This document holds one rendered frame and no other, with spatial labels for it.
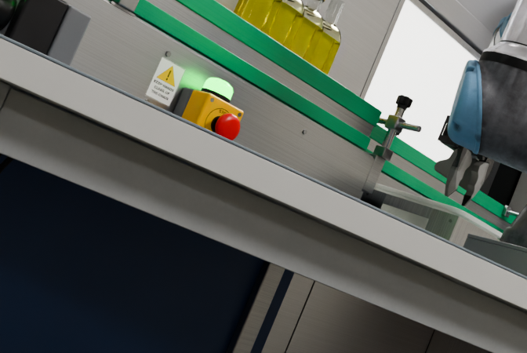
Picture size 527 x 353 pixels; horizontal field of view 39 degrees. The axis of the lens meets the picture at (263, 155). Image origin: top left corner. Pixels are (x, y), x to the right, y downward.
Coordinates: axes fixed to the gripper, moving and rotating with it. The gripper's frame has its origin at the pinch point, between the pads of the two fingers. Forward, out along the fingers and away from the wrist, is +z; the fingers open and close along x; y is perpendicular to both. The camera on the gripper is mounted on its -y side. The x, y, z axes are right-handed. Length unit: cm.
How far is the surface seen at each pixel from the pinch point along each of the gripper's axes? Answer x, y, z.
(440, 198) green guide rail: -24.5, 22.9, -2.2
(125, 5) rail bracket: 72, 8, -1
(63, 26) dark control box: 81, 1, 7
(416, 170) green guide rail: -13.1, 22.9, -4.9
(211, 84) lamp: 57, 5, 4
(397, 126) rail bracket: 12.2, 9.8, -7.3
